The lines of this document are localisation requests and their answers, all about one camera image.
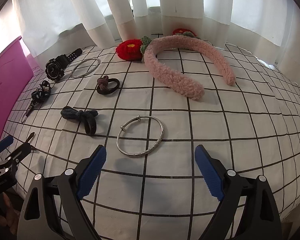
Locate pink fluffy strawberry headband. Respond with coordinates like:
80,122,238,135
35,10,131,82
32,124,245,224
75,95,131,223
115,27,237,101

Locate black digital wristwatch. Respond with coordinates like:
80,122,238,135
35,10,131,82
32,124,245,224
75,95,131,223
45,48,82,81

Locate plain silver ring bangle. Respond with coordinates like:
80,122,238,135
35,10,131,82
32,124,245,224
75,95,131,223
70,57,101,79

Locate white sheer curtain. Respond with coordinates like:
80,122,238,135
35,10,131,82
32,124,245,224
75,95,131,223
12,0,300,85

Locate pink plastic storage bin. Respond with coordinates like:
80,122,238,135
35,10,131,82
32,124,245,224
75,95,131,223
0,36,33,138

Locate brown knotted hair tie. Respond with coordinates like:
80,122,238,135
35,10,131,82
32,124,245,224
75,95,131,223
96,75,121,96

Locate black keychain with clasp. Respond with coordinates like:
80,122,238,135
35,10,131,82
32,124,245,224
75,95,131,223
21,80,51,124

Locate dark blue bow hair tie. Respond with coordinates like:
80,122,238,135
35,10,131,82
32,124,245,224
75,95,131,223
60,106,99,137

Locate silver bangle bracelet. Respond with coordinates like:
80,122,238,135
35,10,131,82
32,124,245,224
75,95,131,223
116,115,165,158

